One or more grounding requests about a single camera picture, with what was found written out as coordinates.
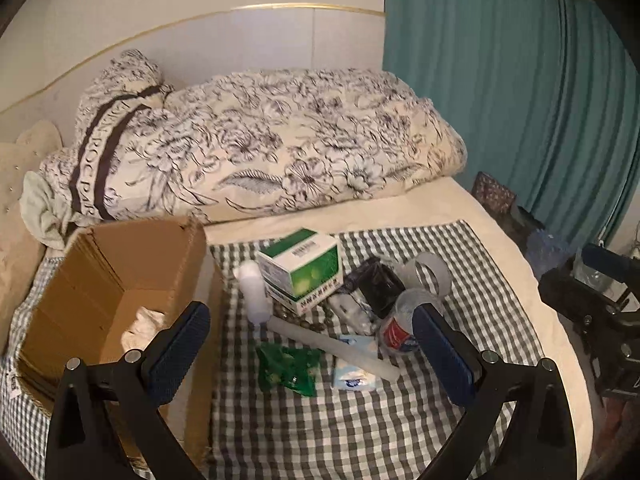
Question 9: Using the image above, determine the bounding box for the mint green towel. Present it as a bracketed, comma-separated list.
[20, 170, 81, 249]

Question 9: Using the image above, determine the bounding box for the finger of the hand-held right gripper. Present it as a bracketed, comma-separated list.
[580, 244, 640, 286]

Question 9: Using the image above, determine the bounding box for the teal curtain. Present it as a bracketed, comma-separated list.
[382, 0, 640, 261]

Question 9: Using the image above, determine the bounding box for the blue plastic bag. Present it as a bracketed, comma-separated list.
[530, 230, 571, 276]

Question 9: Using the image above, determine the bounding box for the floral printed quilt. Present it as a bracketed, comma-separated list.
[39, 49, 468, 226]

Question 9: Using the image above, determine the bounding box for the silver pill blister pack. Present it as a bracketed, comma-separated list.
[280, 310, 328, 333]

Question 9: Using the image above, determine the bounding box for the long white tube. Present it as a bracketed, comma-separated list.
[267, 316, 401, 383]

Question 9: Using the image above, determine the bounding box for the white tissue packet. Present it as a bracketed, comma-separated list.
[331, 335, 383, 392]

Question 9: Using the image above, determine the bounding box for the green snack packet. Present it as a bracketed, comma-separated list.
[256, 344, 323, 397]

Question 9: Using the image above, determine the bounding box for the black plastic bag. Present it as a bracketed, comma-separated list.
[345, 256, 406, 321]

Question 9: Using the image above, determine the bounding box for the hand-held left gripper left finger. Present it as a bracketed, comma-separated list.
[45, 301, 211, 480]

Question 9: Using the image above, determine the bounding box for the green and white carton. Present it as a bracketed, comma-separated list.
[256, 228, 346, 317]

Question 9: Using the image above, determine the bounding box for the brown cardboard box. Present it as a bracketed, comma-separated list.
[17, 217, 226, 471]

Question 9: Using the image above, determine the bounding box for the crumpled white paper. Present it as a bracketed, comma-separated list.
[120, 307, 167, 351]

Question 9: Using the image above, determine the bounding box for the clear tape roll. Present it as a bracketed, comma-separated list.
[402, 252, 453, 298]

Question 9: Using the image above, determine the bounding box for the small white plastic bottle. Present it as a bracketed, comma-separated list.
[239, 260, 273, 325]

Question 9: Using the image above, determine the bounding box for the beige tufted headboard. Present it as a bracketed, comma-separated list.
[0, 120, 63, 356]

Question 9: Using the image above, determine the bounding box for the checkered blanket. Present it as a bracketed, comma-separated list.
[0, 220, 546, 480]

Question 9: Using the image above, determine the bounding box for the dark patterned box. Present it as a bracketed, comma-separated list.
[470, 171, 518, 221]

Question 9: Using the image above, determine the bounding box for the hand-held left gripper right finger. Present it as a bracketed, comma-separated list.
[411, 304, 576, 480]

